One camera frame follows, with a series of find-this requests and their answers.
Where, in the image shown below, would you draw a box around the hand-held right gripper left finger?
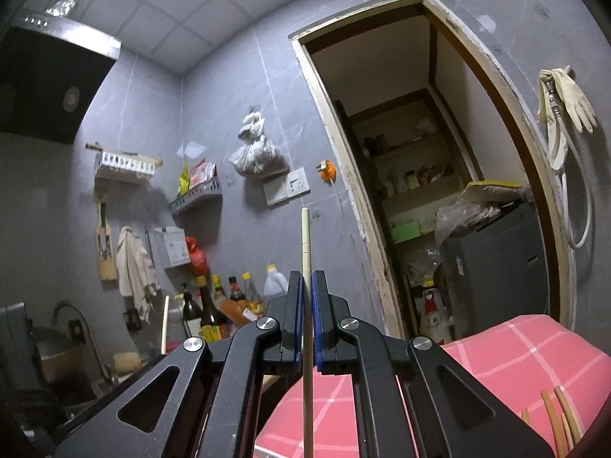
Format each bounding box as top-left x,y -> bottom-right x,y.
55,271 -> 304,458

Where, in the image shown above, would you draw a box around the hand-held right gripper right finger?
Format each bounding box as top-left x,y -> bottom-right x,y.
312,271 -> 558,458

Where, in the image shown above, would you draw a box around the pale wooden chopstick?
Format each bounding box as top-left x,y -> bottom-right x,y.
301,208 -> 314,458

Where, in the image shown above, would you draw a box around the white jug yellow cap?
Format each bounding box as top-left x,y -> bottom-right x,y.
263,264 -> 290,311

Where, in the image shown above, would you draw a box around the yellow capped sauce bottle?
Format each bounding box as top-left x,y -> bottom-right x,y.
241,272 -> 264,318

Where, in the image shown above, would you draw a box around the dark soy sauce bottle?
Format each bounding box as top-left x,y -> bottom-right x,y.
195,275 -> 231,343

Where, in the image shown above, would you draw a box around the red plastic bag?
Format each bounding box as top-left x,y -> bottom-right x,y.
184,236 -> 209,276

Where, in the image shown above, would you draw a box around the red and white sack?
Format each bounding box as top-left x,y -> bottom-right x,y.
419,286 -> 455,345

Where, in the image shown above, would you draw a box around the green box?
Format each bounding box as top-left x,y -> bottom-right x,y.
390,221 -> 422,245

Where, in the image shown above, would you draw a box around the wooden rolling pin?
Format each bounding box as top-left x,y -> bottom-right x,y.
160,296 -> 171,356

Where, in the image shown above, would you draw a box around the hanging clear plastic bag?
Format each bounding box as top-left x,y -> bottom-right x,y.
228,107 -> 290,178

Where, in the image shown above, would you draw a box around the red and white packet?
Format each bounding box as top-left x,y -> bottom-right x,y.
189,159 -> 217,190

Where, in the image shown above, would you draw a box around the white hanging towel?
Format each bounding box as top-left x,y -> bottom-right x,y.
115,226 -> 161,326

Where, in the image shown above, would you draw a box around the crumpled clear plastic bag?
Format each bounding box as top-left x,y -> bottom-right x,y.
433,195 -> 503,245

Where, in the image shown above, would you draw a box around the yellow sponge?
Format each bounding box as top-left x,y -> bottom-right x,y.
113,352 -> 145,376

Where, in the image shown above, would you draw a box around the wooden pantry shelves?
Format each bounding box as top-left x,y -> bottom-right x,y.
336,87 -> 483,249

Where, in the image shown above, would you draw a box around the hanging wooden board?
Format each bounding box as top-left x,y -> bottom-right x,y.
94,200 -> 118,282

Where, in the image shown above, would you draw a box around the pink checked tablecloth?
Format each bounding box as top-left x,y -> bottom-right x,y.
253,314 -> 611,458

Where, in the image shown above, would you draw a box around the metal kitchen faucet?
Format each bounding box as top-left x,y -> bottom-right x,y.
52,300 -> 116,385

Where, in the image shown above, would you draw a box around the yellow edged flat board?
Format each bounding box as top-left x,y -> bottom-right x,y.
457,180 -> 527,211

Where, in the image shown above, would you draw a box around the black kitchen appliance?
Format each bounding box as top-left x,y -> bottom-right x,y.
0,302 -> 65,432

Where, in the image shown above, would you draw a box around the cream rubber gloves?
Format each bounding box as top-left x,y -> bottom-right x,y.
538,65 -> 598,135

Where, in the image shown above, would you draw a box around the black range hood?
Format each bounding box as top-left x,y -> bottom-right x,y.
0,10 -> 122,145

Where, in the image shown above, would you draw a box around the white wall socket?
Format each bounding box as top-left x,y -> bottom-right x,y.
264,167 -> 309,207

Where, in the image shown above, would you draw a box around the grey metal wall box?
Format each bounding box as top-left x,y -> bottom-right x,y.
153,226 -> 192,268

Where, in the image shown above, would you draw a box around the grey corner wall shelf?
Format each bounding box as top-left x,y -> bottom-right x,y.
168,176 -> 223,216

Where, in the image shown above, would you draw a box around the white wall rack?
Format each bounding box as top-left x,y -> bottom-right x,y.
86,142 -> 163,185

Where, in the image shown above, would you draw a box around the wooden door frame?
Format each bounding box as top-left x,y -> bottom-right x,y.
288,0 -> 574,339

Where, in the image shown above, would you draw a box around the white hose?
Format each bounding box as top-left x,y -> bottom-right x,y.
538,81 -> 594,250

